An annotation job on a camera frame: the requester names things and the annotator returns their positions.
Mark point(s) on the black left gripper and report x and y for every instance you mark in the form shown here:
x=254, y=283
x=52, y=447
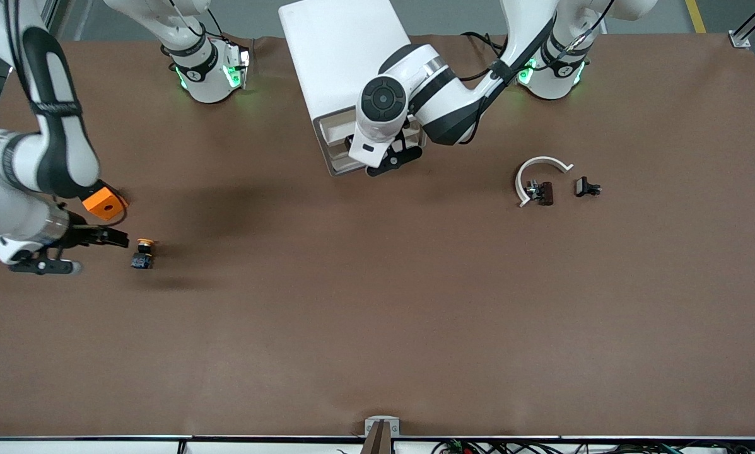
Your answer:
x=399, y=136

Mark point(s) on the small brown component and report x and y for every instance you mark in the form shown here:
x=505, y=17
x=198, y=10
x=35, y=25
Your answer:
x=544, y=192

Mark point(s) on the small black component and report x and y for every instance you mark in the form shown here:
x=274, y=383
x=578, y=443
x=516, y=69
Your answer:
x=584, y=186

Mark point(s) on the orange cube block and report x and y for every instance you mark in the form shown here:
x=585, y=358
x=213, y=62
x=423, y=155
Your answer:
x=105, y=205

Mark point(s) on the white drawer cabinet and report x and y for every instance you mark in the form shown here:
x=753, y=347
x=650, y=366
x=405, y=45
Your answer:
x=333, y=57

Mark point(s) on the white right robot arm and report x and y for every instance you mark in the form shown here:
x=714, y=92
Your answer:
x=43, y=157

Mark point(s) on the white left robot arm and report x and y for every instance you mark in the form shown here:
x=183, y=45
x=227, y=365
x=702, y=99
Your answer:
x=453, y=94

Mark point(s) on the yellow push button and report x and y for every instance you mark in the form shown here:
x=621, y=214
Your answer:
x=142, y=255

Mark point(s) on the grey metal bracket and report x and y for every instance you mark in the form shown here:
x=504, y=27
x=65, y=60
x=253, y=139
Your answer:
x=382, y=421

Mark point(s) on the aluminium frame profile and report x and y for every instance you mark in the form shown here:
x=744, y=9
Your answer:
x=52, y=12
x=740, y=39

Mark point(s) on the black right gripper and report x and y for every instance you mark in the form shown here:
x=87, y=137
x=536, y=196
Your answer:
x=84, y=236

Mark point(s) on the empty cream drawer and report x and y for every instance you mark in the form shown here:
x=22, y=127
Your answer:
x=347, y=166

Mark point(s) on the white curved plastic part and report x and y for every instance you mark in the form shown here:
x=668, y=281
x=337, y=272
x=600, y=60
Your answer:
x=532, y=165

